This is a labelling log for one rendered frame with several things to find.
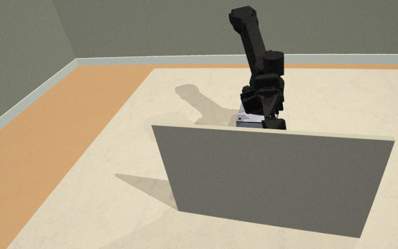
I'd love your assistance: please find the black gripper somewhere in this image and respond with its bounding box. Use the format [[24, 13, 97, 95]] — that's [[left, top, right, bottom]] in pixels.
[[254, 73, 287, 130]]

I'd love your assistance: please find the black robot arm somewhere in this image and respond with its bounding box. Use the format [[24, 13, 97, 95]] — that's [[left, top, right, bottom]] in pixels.
[[229, 6, 285, 116]]

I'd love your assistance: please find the dark grey flat panel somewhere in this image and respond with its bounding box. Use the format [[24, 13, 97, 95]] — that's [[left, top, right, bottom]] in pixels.
[[151, 122, 395, 238]]

